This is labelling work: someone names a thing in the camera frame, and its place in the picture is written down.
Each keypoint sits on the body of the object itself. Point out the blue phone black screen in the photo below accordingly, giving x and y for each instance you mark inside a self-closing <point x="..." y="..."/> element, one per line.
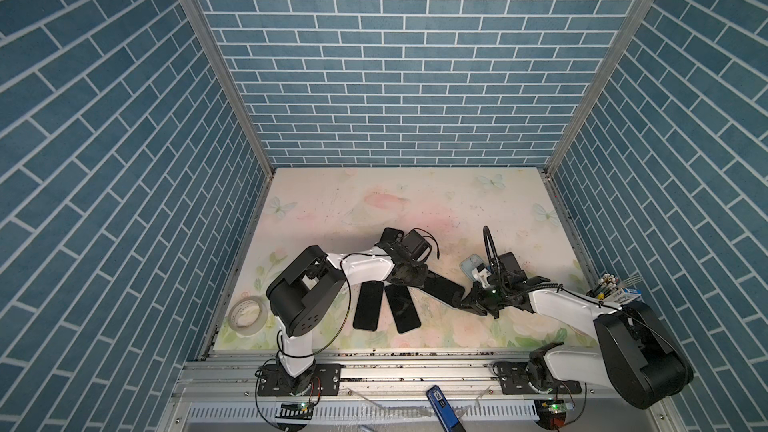
<point x="443" y="289"/>

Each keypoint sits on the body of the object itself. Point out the aluminium corner post right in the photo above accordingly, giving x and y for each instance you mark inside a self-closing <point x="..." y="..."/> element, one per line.
<point x="619" y="45"/>

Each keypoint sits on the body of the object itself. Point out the aluminium corner post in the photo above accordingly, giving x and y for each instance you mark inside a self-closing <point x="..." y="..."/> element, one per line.
<point x="199" y="24"/>
<point x="619" y="45"/>

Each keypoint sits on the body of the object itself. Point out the clear tape roll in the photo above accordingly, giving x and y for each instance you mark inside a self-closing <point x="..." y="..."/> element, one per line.
<point x="248" y="316"/>

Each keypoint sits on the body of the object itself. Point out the aluminium corner post left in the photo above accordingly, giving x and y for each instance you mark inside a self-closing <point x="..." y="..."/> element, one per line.
<point x="199" y="24"/>

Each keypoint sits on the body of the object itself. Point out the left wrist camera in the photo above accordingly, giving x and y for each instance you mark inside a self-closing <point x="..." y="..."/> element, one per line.
<point x="420" y="244"/>

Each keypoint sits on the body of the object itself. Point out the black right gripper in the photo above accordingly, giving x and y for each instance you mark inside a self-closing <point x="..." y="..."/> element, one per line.
<point x="472" y="297"/>

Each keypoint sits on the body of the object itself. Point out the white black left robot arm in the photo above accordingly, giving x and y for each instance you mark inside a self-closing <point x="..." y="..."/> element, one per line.
<point x="303" y="293"/>

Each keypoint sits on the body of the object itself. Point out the purple phone black screen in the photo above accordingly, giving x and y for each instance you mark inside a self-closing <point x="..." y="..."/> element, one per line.
<point x="367" y="312"/>

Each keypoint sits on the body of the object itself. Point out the blue handheld device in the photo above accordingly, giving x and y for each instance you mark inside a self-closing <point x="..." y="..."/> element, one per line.
<point x="443" y="410"/>

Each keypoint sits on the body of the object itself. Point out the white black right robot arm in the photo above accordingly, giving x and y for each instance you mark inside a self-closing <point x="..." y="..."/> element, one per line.
<point x="637" y="356"/>

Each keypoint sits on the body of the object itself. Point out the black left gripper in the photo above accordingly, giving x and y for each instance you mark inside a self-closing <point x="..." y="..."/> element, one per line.
<point x="422" y="277"/>

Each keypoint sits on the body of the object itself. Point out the white phone black screen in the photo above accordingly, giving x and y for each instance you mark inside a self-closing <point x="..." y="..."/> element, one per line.
<point x="402" y="307"/>

